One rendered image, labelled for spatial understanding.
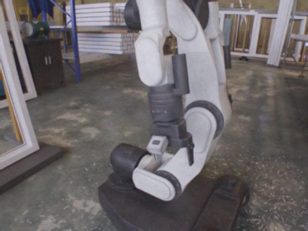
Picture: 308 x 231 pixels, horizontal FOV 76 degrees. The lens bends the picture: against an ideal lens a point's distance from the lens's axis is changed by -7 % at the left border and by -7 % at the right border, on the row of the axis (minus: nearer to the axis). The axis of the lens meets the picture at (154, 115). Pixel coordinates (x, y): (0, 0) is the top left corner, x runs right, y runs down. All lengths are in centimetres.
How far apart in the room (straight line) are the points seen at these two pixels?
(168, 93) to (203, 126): 21
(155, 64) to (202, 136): 31
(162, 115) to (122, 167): 54
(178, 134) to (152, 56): 20
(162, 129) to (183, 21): 31
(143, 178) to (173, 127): 43
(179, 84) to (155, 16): 16
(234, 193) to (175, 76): 70
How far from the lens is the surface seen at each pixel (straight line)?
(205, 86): 68
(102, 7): 415
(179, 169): 85
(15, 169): 160
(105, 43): 433
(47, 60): 336
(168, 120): 52
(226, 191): 106
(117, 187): 107
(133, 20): 79
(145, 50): 49
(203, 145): 70
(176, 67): 50
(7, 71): 162
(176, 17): 66
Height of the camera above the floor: 90
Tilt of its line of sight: 23 degrees down
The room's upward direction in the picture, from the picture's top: 1 degrees clockwise
